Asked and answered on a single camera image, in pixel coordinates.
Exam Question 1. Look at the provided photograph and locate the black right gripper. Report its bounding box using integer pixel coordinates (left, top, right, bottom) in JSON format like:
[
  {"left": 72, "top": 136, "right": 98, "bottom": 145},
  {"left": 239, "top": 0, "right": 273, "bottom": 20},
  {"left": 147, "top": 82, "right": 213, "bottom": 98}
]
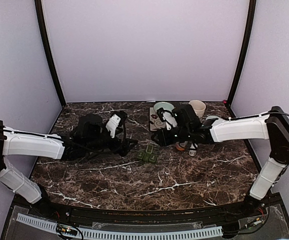
[{"left": 151, "top": 126, "right": 192, "bottom": 147}]

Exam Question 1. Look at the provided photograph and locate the orange grey-capped pill bottle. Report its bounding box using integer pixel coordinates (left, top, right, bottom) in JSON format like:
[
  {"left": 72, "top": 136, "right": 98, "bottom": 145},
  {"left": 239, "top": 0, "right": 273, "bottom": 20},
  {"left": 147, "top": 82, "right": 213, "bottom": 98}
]
[{"left": 175, "top": 141, "right": 188, "bottom": 151}]

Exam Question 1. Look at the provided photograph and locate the green pill organizer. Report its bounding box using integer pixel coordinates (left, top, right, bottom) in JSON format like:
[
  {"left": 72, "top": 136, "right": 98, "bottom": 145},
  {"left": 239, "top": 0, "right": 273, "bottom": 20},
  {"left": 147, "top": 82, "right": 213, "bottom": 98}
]
[{"left": 136, "top": 144, "right": 158, "bottom": 164}]

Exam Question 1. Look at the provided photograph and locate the small white pill bottle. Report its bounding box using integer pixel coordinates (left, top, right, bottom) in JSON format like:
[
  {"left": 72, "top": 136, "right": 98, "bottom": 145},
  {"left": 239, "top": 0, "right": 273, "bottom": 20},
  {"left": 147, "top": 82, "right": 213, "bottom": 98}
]
[{"left": 188, "top": 143, "right": 198, "bottom": 157}]

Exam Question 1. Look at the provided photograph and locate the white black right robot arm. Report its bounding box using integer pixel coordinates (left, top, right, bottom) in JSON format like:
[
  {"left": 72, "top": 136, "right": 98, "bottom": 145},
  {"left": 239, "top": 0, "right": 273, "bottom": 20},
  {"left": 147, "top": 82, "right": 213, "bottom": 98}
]
[{"left": 151, "top": 104, "right": 289, "bottom": 217}]

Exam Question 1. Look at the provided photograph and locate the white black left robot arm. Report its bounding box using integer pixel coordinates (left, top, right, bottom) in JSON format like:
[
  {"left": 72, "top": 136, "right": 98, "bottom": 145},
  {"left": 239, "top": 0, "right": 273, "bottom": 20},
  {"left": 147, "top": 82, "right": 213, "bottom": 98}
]
[{"left": 0, "top": 111, "right": 138, "bottom": 218}]

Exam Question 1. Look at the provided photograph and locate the floral square ceramic plate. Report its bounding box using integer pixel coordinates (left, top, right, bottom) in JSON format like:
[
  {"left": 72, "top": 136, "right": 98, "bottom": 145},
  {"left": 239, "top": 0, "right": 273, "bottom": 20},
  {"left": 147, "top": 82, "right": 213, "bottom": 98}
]
[{"left": 149, "top": 107, "right": 166, "bottom": 132}]

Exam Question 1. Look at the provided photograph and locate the plain teal ceramic bowl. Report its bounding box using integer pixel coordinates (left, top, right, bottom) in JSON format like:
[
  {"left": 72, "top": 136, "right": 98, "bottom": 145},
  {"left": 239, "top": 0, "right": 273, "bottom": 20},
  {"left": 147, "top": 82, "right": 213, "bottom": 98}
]
[{"left": 153, "top": 101, "right": 175, "bottom": 112}]

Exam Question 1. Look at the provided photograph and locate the cream floral ceramic mug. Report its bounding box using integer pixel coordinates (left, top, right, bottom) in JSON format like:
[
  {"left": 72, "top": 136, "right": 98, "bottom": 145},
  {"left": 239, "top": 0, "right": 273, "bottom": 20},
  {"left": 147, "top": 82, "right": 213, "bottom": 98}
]
[{"left": 188, "top": 100, "right": 207, "bottom": 119}]

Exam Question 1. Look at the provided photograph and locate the teal ribbed small bowl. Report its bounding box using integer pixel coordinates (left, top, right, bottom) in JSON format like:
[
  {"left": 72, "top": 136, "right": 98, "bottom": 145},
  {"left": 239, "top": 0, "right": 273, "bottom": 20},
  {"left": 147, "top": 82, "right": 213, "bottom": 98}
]
[{"left": 205, "top": 115, "right": 220, "bottom": 121}]

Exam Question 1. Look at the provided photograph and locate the left circuit board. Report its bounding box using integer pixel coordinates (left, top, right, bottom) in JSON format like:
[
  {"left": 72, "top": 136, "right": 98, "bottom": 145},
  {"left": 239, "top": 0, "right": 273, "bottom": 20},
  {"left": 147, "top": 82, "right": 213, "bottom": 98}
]
[{"left": 56, "top": 224, "right": 78, "bottom": 236}]

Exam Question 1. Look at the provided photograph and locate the circuit board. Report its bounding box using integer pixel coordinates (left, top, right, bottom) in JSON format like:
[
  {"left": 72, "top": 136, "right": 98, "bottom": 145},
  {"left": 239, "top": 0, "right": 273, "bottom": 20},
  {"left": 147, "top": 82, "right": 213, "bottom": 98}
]
[
  {"left": 244, "top": 217, "right": 265, "bottom": 229},
  {"left": 56, "top": 224, "right": 78, "bottom": 236}
]

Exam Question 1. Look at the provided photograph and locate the right circuit board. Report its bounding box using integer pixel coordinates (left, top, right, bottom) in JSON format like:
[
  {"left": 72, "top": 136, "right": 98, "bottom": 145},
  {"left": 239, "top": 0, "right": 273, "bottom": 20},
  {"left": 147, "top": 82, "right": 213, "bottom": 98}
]
[{"left": 244, "top": 217, "right": 265, "bottom": 229}]

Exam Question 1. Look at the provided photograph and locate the white slotted cable duct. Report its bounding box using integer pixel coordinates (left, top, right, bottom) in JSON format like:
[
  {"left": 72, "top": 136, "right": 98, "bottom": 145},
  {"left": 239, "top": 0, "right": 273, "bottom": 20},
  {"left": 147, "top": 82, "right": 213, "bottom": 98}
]
[{"left": 16, "top": 213, "right": 223, "bottom": 240}]

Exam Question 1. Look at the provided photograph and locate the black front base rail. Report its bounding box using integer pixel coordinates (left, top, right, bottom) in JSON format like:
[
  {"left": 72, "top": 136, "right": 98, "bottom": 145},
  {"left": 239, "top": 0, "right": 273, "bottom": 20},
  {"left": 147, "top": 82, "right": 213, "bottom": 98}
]
[{"left": 0, "top": 193, "right": 289, "bottom": 240}]

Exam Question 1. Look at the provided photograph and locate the black right corner post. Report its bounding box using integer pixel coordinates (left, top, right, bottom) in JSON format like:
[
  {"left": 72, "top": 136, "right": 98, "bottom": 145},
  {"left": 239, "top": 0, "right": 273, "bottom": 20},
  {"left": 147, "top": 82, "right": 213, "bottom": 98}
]
[{"left": 226, "top": 0, "right": 257, "bottom": 108}]

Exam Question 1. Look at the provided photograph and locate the black corner post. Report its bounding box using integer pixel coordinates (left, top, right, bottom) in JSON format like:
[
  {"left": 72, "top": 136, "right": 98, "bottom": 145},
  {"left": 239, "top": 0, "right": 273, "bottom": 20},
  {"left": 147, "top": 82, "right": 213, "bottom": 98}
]
[
  {"left": 34, "top": 0, "right": 67, "bottom": 108},
  {"left": 226, "top": 0, "right": 257, "bottom": 108}
]

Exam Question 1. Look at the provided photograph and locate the black left corner post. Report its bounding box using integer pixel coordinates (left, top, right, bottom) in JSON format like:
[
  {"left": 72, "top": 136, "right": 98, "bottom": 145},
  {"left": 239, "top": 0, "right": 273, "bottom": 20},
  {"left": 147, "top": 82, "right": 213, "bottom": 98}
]
[{"left": 34, "top": 0, "right": 67, "bottom": 108}]

